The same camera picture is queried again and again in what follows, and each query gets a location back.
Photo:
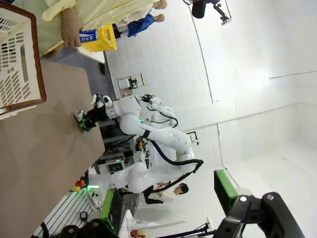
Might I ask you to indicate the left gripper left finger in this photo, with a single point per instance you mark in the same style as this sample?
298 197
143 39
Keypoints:
106 205

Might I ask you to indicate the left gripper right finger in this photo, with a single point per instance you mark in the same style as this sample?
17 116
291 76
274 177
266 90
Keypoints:
225 188

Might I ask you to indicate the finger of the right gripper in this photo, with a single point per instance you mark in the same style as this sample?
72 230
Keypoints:
88 126
85 115

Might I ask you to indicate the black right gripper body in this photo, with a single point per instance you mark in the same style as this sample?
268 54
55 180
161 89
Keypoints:
95 115

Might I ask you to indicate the green drink can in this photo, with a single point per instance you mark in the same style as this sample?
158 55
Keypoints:
79 116

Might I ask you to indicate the blue drink can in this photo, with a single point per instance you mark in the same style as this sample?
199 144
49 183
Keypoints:
89 36

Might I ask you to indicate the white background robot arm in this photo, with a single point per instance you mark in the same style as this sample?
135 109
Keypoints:
163 111

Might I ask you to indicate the person's right forearm yellow sleeve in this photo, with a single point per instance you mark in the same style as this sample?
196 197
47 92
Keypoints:
59 10

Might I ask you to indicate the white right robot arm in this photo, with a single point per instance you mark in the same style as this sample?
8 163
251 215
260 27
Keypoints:
158 136

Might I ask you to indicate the yellow plastic basket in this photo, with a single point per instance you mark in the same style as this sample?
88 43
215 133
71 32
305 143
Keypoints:
106 37

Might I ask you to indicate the cream basket with brown rim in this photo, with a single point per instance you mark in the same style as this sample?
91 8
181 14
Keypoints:
15 62

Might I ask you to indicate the person's right hand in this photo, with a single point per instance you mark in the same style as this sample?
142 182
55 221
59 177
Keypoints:
71 29

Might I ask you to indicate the red emergency stop button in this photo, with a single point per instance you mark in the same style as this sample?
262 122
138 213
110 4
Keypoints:
80 183

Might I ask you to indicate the metal equipment rack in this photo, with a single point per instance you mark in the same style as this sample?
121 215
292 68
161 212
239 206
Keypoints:
116 146

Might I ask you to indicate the seated person in white shirt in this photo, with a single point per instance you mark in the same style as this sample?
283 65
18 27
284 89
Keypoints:
163 196

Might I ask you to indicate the white side table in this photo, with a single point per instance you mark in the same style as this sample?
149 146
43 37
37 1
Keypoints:
94 54

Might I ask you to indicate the person in blue clothing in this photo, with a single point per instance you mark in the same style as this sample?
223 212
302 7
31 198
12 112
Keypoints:
141 26

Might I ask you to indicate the person in yellow shirt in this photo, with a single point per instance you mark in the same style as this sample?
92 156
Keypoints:
111 10

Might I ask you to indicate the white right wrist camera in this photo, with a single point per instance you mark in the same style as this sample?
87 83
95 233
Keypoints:
106 100

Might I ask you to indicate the aluminium mounting frame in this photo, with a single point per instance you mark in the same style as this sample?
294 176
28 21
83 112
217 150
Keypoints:
64 213

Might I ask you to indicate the black overhead camera rig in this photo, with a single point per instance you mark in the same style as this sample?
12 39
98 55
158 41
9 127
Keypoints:
198 8

